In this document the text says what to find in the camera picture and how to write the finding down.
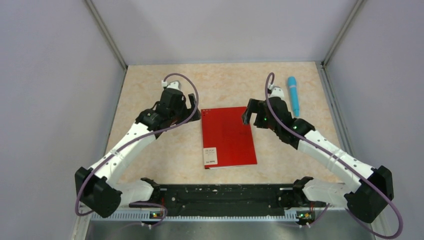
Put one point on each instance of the turquoise marker pen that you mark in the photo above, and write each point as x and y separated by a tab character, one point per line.
293	93

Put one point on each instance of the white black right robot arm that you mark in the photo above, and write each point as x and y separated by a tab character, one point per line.
341	172

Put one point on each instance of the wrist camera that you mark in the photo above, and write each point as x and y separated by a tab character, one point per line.
276	92
176	85

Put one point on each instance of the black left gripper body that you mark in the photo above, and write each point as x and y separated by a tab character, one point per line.
179	114

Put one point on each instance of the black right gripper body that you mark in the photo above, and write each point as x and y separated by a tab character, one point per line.
262	120

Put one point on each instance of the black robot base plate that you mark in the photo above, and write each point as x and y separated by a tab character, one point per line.
229	200

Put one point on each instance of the aluminium frame rail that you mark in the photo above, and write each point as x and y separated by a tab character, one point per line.
334	207

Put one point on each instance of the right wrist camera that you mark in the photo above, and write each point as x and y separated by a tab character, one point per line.
276	92

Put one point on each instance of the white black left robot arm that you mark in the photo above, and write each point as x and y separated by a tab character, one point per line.
116	165

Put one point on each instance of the red and black folder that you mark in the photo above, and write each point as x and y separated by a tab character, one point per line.
226	141

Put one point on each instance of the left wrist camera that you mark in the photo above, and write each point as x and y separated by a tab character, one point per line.
176	85

